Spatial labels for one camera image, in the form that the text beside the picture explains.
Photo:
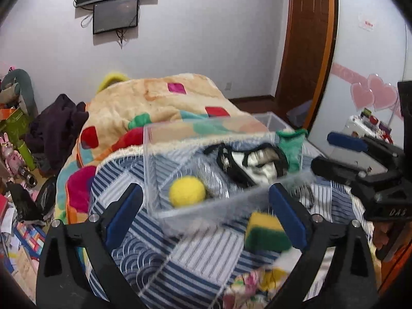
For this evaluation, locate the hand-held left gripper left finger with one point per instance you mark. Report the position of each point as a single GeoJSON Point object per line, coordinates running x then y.
{"type": "Point", "coordinates": [124, 214]}

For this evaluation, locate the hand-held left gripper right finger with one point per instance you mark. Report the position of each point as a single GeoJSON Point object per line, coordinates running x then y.
{"type": "Point", "coordinates": [288, 217]}

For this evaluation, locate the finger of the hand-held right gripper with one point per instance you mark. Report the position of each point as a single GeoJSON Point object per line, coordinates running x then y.
{"type": "Point", "coordinates": [347, 142]}
{"type": "Point", "coordinates": [334, 168]}

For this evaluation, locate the yellow and green sponge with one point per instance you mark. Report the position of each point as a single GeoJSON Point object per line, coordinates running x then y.
{"type": "Point", "coordinates": [265, 231]}

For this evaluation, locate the clear plastic box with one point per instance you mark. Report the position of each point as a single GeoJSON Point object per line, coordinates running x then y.
{"type": "Point", "coordinates": [225, 196]}

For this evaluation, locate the person's right hand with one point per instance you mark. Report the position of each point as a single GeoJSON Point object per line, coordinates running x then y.
{"type": "Point", "coordinates": [381, 236]}

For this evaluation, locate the black hair band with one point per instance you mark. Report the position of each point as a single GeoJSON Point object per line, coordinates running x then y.
{"type": "Point", "coordinates": [307, 199]}

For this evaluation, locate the green cloth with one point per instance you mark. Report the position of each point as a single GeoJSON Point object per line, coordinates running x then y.
{"type": "Point", "coordinates": [293, 151]}

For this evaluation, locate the black and white cloth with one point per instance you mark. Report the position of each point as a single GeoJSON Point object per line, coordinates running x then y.
{"type": "Point", "coordinates": [254, 164]}

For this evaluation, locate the yellow felt ball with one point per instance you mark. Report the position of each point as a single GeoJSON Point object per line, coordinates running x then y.
{"type": "Point", "coordinates": [187, 191]}

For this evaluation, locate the clear storage bin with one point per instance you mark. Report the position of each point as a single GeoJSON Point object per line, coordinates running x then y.
{"type": "Point", "coordinates": [273, 120]}

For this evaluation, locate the floral cloth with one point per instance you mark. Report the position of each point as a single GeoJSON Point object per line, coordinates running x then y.
{"type": "Point", "coordinates": [247, 286]}

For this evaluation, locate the blue striped bedsheet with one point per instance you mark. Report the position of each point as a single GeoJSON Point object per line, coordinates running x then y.
{"type": "Point", "coordinates": [193, 257]}

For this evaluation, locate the black bag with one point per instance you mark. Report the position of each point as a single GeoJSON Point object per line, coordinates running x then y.
{"type": "Point", "coordinates": [29, 199]}

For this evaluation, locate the dark purple clothing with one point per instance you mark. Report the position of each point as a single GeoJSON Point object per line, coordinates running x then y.
{"type": "Point", "coordinates": [54, 128]}

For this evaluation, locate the brown wooden door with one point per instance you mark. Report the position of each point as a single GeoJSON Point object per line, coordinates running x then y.
{"type": "Point", "coordinates": [305, 38]}

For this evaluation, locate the beige colourful plush blanket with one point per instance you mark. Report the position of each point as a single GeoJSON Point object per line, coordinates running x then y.
{"type": "Point", "coordinates": [151, 96]}

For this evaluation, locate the pink bunny plush toy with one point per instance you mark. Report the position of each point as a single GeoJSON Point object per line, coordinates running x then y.
{"type": "Point", "coordinates": [9, 157]}

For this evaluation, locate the yellow plush toy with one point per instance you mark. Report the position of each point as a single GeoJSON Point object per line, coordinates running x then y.
{"type": "Point", "coordinates": [111, 79]}

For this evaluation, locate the green cardboard box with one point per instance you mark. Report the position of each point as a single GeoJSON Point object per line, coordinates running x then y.
{"type": "Point", "coordinates": [14, 120]}

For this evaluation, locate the pink heart wall decoration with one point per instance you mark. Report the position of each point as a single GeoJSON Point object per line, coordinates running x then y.
{"type": "Point", "coordinates": [379, 93]}

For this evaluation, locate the white wall sign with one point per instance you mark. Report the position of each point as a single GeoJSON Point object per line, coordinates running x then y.
{"type": "Point", "coordinates": [367, 22]}

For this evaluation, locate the wall outlet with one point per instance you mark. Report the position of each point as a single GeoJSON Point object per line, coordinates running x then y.
{"type": "Point", "coordinates": [228, 86]}

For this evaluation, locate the small black wall monitor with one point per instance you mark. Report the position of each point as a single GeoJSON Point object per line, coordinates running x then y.
{"type": "Point", "coordinates": [116, 14]}

